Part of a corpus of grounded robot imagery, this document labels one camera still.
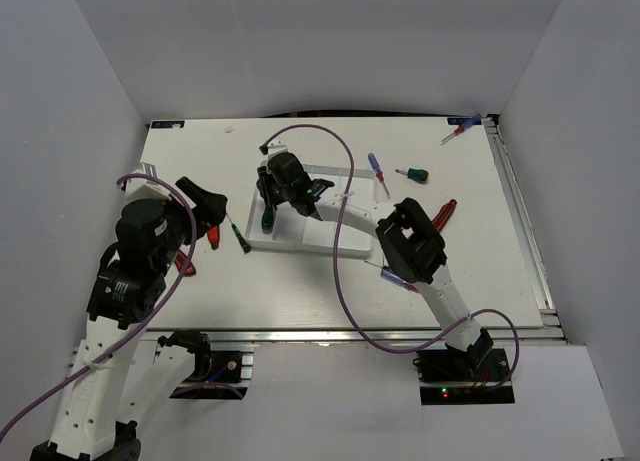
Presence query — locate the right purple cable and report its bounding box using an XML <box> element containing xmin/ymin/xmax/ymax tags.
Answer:
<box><xmin>259</xmin><ymin>124</ymin><xmax>521</xmax><ymax>395</ymax></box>

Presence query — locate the stubby green screwdriver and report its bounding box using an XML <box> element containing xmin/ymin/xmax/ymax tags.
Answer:
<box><xmin>395</xmin><ymin>168</ymin><xmax>429</xmax><ymax>184</ymax></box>

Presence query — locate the black green precision screwdriver front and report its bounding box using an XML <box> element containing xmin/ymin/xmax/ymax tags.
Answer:
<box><xmin>364</xmin><ymin>260</ymin><xmax>389</xmax><ymax>271</ymax></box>

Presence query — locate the red utility knife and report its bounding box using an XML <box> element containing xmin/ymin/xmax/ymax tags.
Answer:
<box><xmin>207</xmin><ymin>225</ymin><xmax>220</xmax><ymax>250</ymax></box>
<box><xmin>174</xmin><ymin>250</ymin><xmax>197</xmax><ymax>277</ymax></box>
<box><xmin>432</xmin><ymin>199</ymin><xmax>457</xmax><ymax>232</ymax></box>

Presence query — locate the purple cable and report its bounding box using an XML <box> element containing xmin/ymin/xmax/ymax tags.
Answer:
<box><xmin>259</xmin><ymin>124</ymin><xmax>521</xmax><ymax>395</ymax></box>
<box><xmin>0</xmin><ymin>174</ymin><xmax>201</xmax><ymax>435</ymax></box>

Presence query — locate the blue screwdriver back corner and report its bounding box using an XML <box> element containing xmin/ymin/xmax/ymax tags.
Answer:
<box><xmin>440</xmin><ymin>113</ymin><xmax>482</xmax><ymax>145</ymax></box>

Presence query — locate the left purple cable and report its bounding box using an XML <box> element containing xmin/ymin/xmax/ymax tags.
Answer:
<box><xmin>0</xmin><ymin>174</ymin><xmax>201</xmax><ymax>435</ymax></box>

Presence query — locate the white compartment tray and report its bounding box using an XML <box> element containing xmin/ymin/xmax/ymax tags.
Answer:
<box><xmin>244</xmin><ymin>165</ymin><xmax>374</xmax><ymax>259</ymax></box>

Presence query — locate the black green precision screwdriver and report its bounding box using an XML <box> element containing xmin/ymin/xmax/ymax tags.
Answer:
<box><xmin>364</xmin><ymin>260</ymin><xmax>389</xmax><ymax>271</ymax></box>
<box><xmin>226</xmin><ymin>215</ymin><xmax>252</xmax><ymax>254</ymax></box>

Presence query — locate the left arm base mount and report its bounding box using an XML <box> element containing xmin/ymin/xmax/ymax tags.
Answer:
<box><xmin>156</xmin><ymin>330</ymin><xmax>248</xmax><ymax>400</ymax></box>

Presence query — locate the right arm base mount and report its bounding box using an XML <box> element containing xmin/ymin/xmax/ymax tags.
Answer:
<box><xmin>413</xmin><ymin>348</ymin><xmax>515</xmax><ymax>406</ymax></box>

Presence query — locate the blue screwdriver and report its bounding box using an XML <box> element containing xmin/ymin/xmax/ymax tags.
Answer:
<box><xmin>380</xmin><ymin>266</ymin><xmax>418</xmax><ymax>293</ymax></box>
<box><xmin>367</xmin><ymin>153</ymin><xmax>391</xmax><ymax>199</ymax></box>

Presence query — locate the long green screwdriver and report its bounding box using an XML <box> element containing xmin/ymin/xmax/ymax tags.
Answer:
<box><xmin>261</xmin><ymin>201</ymin><xmax>276</xmax><ymax>234</ymax></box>

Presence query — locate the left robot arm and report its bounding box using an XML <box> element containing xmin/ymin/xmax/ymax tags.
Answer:
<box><xmin>30</xmin><ymin>174</ymin><xmax>227</xmax><ymax>460</ymax></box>

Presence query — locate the blue screwdriver front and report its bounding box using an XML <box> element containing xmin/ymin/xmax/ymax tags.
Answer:
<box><xmin>380</xmin><ymin>266</ymin><xmax>418</xmax><ymax>293</ymax></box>

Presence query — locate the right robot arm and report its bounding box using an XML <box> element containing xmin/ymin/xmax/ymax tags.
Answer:
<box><xmin>257</xmin><ymin>151</ymin><xmax>493</xmax><ymax>380</ymax></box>

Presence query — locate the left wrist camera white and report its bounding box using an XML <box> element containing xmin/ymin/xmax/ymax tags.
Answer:
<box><xmin>122</xmin><ymin>162</ymin><xmax>170</xmax><ymax>203</ymax></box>

